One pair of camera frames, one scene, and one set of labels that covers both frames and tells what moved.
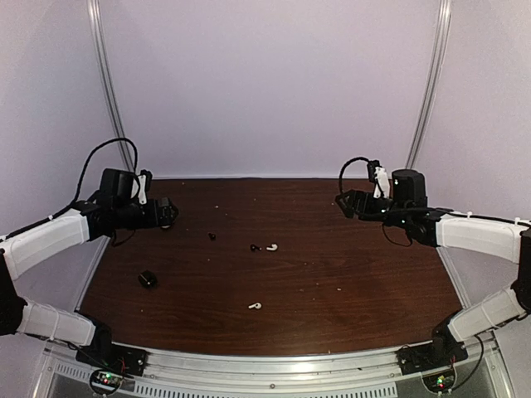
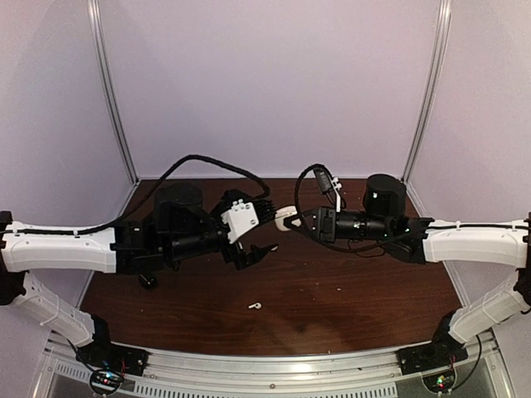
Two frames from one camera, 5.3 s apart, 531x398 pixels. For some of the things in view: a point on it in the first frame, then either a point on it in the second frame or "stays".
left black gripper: (153, 220) → (244, 260)
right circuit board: (439, 382) stays
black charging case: (148, 279) stays
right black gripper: (355, 196) → (323, 230)
